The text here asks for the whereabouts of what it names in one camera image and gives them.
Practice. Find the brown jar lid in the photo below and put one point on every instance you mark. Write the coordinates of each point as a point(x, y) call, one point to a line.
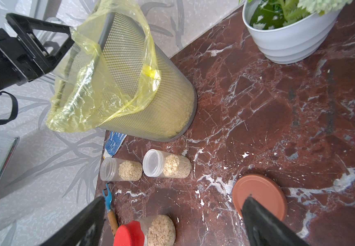
point(264, 190)

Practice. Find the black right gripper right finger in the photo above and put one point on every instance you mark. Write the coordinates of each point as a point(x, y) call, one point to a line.
point(264, 229)

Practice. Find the potted artificial flower plant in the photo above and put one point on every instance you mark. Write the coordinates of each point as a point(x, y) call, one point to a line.
point(289, 31)

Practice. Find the mesh waste bin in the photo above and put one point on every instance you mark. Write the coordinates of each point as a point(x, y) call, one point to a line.
point(172, 110)

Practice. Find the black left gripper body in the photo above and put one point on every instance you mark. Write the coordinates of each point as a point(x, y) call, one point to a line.
point(22, 59)

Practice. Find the small open oatmeal jar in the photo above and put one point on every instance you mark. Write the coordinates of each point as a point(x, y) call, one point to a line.
point(159, 164)

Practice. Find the yellow plastic bin liner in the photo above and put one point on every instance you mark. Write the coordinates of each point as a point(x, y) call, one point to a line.
point(86, 93)

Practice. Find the open glass jar with oatmeal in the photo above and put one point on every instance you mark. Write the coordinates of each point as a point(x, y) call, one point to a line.
point(114, 169)

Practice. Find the blue dotted white work glove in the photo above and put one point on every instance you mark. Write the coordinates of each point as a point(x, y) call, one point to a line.
point(113, 143)

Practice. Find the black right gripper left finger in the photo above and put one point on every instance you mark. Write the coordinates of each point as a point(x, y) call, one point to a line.
point(84, 229)

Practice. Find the red-lidded oatmeal jar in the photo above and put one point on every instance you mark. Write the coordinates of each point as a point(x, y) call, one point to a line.
point(158, 230)

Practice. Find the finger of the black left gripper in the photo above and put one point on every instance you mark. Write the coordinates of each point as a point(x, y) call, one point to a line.
point(47, 42)

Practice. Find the blue wooden-handled garden fork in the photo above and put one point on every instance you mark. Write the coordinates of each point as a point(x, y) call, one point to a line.
point(108, 196)

